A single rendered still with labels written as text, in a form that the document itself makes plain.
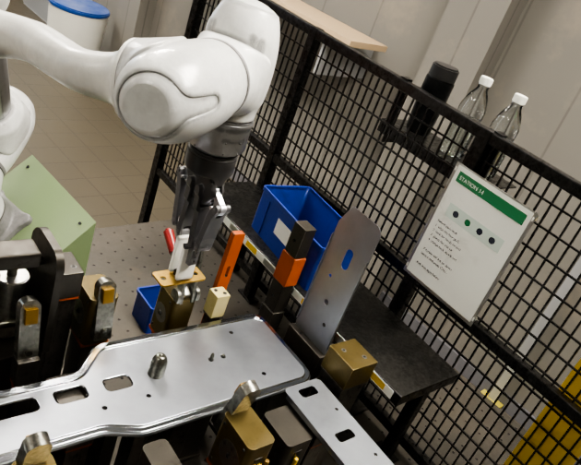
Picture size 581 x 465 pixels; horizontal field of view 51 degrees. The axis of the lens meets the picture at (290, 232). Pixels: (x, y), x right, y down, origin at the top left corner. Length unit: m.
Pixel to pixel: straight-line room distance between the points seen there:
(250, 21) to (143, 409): 0.69
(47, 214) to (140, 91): 1.10
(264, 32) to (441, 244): 0.83
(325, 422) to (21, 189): 1.06
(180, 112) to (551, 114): 2.57
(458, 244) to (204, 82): 0.92
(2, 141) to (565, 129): 2.34
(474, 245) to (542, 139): 1.71
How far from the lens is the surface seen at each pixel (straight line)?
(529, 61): 3.17
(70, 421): 1.12
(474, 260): 1.46
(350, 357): 1.35
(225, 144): 0.87
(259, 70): 0.82
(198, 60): 0.70
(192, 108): 0.67
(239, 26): 0.82
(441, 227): 1.50
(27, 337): 1.21
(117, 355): 1.25
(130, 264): 2.02
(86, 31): 5.29
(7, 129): 1.66
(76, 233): 1.65
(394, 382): 1.40
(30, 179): 1.85
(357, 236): 1.30
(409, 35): 3.51
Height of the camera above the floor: 1.84
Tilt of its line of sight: 27 degrees down
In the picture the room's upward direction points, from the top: 21 degrees clockwise
